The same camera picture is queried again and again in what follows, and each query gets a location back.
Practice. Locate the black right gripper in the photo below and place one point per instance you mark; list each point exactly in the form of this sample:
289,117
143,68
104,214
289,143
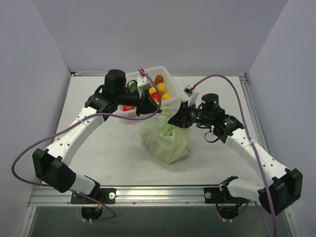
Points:
185,115

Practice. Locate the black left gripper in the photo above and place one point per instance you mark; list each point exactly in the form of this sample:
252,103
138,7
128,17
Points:
140,104

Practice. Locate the light green plastic bag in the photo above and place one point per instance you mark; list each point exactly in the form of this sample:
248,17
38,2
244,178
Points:
164,141

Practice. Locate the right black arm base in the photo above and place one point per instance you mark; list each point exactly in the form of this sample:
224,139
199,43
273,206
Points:
219,194

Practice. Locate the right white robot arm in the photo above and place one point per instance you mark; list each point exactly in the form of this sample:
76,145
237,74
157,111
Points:
282,187

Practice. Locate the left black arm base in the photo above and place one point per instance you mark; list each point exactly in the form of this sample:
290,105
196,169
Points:
104,195

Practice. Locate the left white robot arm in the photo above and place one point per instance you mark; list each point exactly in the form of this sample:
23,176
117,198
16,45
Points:
52,164

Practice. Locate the red peach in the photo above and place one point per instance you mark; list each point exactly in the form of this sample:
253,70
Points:
155,97

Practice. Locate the small yellow lemon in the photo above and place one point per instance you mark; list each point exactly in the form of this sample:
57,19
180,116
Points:
166,96

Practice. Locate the orange fruit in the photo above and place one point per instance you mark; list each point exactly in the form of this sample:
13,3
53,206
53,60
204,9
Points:
162,88

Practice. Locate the red apple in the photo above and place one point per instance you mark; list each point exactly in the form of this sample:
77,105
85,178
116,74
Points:
128,108

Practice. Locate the white perforated plastic basket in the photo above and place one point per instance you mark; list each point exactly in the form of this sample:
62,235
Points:
165,83

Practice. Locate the green lime fruit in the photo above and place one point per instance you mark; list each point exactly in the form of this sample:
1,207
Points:
133,87

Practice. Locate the brown kiwi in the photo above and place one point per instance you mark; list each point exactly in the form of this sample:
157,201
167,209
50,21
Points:
159,79

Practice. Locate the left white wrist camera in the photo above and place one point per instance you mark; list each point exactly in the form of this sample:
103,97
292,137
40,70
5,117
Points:
143,84

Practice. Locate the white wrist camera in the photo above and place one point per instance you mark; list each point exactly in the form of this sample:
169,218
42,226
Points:
192,94
143,84

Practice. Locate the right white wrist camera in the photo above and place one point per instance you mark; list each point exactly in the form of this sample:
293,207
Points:
192,94

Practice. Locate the aluminium table edge rail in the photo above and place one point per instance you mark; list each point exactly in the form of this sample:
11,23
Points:
148,196

